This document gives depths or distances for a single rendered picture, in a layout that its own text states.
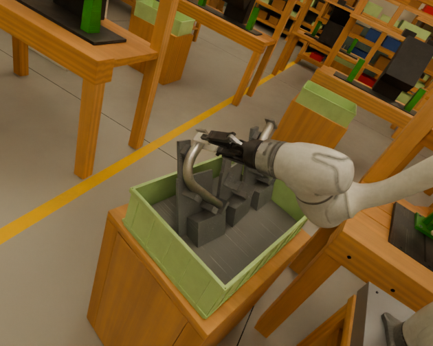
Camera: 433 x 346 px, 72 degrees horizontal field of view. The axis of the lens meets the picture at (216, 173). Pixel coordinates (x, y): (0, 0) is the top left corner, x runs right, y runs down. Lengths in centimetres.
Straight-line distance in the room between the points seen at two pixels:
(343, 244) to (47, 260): 151
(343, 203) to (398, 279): 74
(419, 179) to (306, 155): 23
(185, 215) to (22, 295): 108
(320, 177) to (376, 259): 82
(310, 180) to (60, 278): 151
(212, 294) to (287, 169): 41
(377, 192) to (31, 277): 165
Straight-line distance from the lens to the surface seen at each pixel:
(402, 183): 75
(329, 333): 131
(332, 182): 64
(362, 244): 139
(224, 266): 100
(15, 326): 178
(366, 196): 78
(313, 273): 155
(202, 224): 98
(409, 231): 173
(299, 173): 65
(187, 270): 90
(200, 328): 95
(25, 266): 193
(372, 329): 110
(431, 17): 824
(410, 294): 149
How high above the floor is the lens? 161
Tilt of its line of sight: 35 degrees down
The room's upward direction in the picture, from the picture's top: 25 degrees clockwise
